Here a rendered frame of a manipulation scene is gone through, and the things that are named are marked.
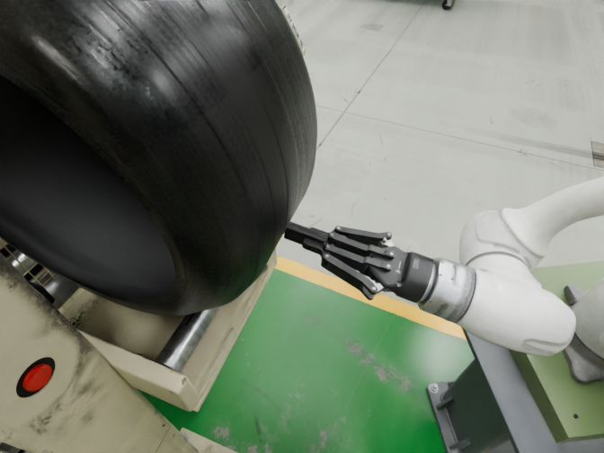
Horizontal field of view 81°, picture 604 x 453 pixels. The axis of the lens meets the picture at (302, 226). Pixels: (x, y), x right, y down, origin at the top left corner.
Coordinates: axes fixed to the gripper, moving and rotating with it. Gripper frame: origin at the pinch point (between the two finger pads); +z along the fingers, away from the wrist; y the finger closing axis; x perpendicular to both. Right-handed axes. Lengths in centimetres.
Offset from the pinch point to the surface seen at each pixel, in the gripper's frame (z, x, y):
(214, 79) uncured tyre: 8.9, -29.2, 10.2
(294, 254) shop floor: 18, 107, -71
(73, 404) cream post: 19.8, 9.5, 33.4
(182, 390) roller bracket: 8.1, 11.1, 26.1
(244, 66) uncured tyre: 8.4, -28.5, 5.4
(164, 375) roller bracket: 11.4, 10.3, 25.4
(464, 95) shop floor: -56, 98, -288
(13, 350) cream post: 21.8, -5.3, 32.4
